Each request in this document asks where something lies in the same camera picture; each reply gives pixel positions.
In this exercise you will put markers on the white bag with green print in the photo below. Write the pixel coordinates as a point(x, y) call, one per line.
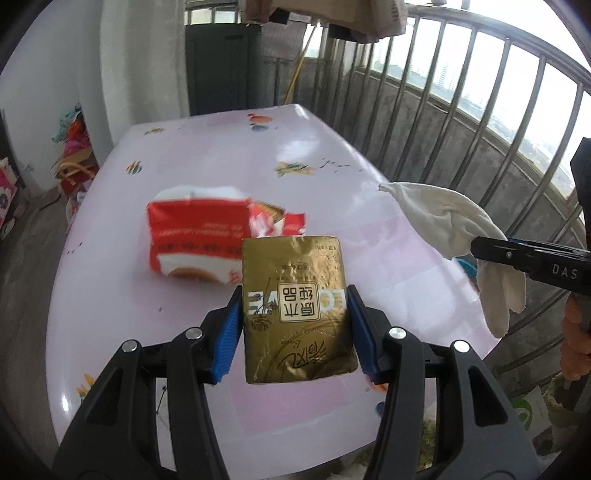
point(531, 406)

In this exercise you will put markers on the dark cabinet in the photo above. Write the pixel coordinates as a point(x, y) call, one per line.
point(217, 69)

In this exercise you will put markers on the pile of colourful bags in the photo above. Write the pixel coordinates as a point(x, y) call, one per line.
point(74, 161)

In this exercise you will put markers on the red and white snack bag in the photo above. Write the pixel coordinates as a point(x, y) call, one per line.
point(198, 230)

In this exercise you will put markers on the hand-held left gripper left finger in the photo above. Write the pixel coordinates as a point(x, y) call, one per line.
point(228, 337)

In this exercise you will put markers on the yellow pole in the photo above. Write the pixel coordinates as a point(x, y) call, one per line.
point(295, 69)

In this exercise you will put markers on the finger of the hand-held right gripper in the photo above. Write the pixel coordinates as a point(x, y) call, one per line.
point(531, 263)

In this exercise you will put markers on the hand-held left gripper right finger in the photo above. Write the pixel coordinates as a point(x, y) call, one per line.
point(364, 341)

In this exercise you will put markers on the gold tissue packet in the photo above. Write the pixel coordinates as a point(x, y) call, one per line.
point(300, 277)

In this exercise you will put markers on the metal balcony railing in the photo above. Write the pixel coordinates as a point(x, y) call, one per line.
point(461, 60)

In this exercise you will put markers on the hanging clothes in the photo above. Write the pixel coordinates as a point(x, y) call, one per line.
point(323, 14)

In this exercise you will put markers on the white cloth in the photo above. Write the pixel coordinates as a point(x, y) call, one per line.
point(443, 212)

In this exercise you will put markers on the red and white printed bag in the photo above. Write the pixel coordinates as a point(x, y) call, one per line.
point(9, 198)

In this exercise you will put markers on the person's right hand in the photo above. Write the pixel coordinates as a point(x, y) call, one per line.
point(575, 341)

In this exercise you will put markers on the blue plastic object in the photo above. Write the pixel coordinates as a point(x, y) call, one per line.
point(468, 270)

